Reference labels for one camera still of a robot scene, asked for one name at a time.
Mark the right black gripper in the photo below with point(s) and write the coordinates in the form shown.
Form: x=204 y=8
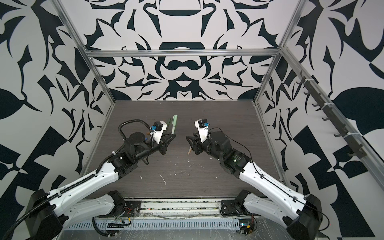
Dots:
x=197 y=144

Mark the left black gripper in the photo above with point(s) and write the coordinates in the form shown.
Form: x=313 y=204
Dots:
x=161 y=146

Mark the green pen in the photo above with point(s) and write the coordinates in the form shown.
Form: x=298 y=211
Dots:
x=169 y=124
x=174 y=123

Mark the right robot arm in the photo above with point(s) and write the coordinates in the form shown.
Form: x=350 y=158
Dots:
x=300 y=214

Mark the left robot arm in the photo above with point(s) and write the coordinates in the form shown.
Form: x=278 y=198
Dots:
x=49 y=213

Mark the green lit circuit board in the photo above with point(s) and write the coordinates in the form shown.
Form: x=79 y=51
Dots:
x=247 y=226

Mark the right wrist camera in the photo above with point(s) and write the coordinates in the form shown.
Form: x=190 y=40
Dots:
x=203 y=127

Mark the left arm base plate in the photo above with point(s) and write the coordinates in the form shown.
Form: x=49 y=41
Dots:
x=131 y=209

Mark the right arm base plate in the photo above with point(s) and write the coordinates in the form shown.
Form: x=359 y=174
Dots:
x=232 y=208

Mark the white cable duct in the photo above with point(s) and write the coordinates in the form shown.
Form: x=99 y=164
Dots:
x=174 y=224

